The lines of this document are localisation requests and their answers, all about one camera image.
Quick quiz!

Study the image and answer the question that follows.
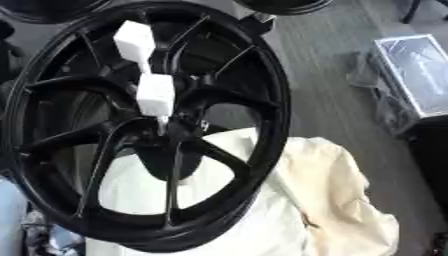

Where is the black chair leg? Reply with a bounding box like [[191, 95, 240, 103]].
[[400, 0, 424, 24]]

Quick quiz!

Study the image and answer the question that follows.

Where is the black spoked wheel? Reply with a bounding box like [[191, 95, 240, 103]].
[[0, 0, 294, 254]]

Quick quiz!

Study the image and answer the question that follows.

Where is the silver framed glass box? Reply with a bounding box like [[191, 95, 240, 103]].
[[371, 33, 448, 119]]

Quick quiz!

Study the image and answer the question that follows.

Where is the white pin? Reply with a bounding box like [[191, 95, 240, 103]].
[[134, 72, 177, 136], [112, 20, 158, 75]]

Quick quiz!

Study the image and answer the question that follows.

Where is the cream white cloth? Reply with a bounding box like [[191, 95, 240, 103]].
[[84, 127, 403, 256]]

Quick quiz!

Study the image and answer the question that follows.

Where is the black round wheel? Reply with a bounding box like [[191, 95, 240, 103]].
[[0, 0, 114, 25], [232, 0, 336, 16]]

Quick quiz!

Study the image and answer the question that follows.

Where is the black cabinet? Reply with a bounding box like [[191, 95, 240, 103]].
[[404, 115, 448, 214]]

